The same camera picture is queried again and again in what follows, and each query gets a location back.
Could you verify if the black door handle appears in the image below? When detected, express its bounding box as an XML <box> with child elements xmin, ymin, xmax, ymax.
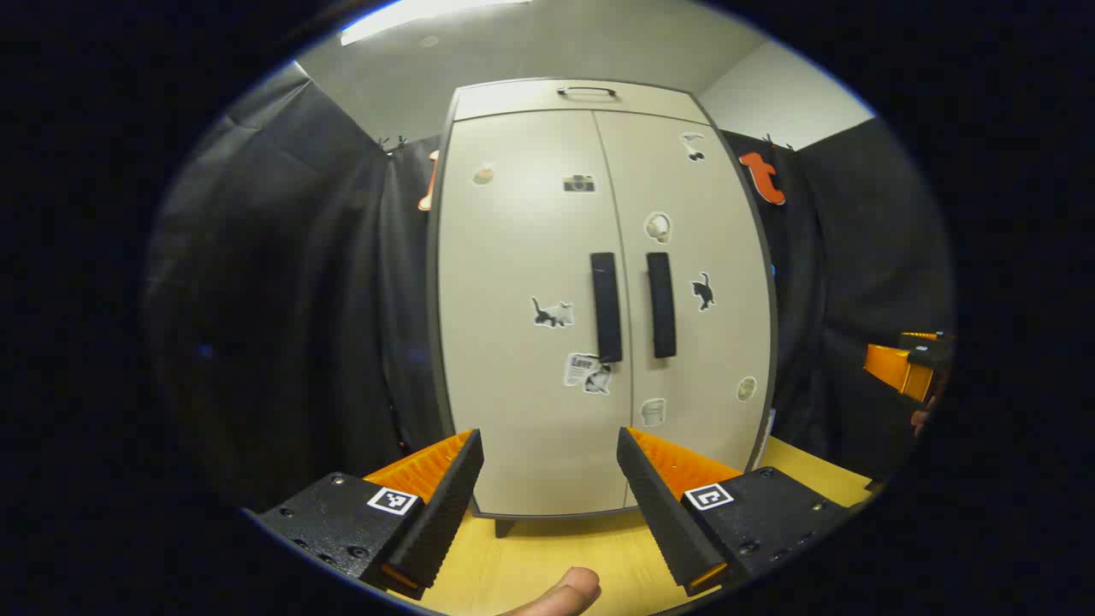
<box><xmin>590</xmin><ymin>252</ymin><xmax>624</xmax><ymax>364</ymax></box>
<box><xmin>646</xmin><ymin>252</ymin><xmax>678</xmax><ymax>358</ymax></box>

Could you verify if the beige double-door shoe cabinet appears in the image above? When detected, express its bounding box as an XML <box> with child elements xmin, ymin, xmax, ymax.
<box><xmin>426</xmin><ymin>79</ymin><xmax>779</xmax><ymax>538</ymax></box>

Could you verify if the beige cabinet door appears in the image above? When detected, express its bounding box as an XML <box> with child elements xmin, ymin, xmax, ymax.
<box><xmin>436</xmin><ymin>110</ymin><xmax>634</xmax><ymax>518</ymax></box>
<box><xmin>593</xmin><ymin>111</ymin><xmax>775</xmax><ymax>510</ymax></box>

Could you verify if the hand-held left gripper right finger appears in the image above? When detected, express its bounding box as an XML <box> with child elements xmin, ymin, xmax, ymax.
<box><xmin>616</xmin><ymin>427</ymin><xmax>852</xmax><ymax>597</ymax></box>

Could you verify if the black backdrop cloth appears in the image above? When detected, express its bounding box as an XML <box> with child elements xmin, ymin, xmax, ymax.
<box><xmin>145</xmin><ymin>62</ymin><xmax>955</xmax><ymax>514</ymax></box>

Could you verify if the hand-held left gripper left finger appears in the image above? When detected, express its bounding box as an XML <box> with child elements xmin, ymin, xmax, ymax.
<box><xmin>257</xmin><ymin>429</ymin><xmax>485</xmax><ymax>600</ymax></box>

